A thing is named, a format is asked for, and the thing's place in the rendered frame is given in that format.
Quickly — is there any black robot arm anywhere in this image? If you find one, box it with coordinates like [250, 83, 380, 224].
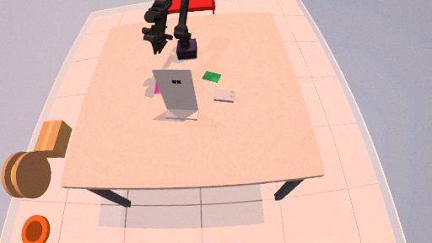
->
[142, 0, 192, 50]

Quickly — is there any green flat square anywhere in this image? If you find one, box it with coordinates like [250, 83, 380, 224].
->
[202, 71, 222, 83]

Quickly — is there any pink square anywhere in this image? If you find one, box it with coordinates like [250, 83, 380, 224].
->
[154, 82, 160, 94]

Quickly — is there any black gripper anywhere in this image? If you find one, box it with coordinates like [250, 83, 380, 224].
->
[143, 23, 173, 55]

